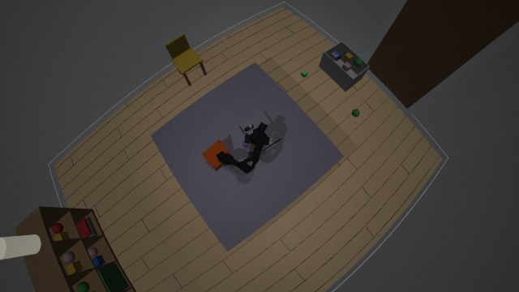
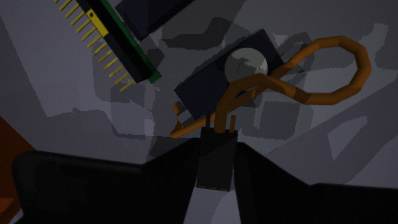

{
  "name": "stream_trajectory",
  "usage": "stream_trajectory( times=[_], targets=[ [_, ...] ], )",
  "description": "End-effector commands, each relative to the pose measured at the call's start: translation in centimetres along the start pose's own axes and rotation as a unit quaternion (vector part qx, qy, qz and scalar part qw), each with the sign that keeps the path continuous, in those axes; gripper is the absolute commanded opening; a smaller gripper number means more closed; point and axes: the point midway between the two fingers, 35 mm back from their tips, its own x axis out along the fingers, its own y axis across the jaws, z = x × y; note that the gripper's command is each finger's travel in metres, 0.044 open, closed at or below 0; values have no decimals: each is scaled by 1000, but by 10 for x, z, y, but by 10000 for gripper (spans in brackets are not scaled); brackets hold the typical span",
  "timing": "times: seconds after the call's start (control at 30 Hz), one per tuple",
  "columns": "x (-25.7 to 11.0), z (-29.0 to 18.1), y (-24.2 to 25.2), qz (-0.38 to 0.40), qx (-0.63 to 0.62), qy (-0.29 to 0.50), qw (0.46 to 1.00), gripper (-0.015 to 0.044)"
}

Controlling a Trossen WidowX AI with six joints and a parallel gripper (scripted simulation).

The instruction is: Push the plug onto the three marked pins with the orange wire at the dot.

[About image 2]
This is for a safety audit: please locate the row of thin metal pins on black strip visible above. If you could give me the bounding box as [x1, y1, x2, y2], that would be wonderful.
[76, 0, 161, 84]

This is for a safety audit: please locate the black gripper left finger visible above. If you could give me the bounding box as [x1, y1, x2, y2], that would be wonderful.
[11, 137, 201, 224]

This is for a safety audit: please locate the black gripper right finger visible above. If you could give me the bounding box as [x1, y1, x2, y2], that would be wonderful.
[234, 142, 398, 224]

